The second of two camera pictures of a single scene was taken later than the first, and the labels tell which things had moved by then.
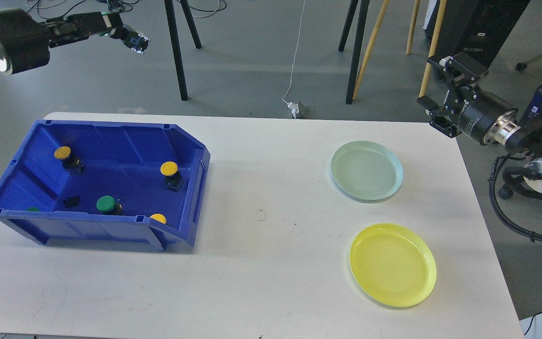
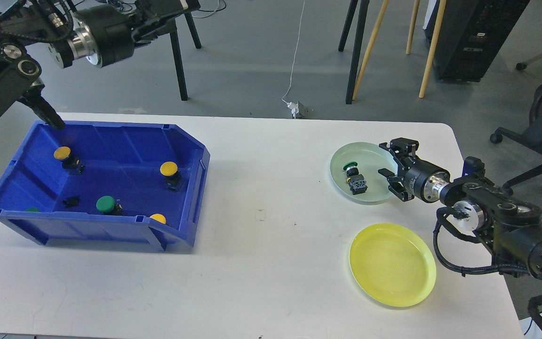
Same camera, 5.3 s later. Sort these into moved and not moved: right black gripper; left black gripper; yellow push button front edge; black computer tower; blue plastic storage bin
Moved: right black gripper; left black gripper
Not moved: black computer tower; yellow push button front edge; blue plastic storage bin
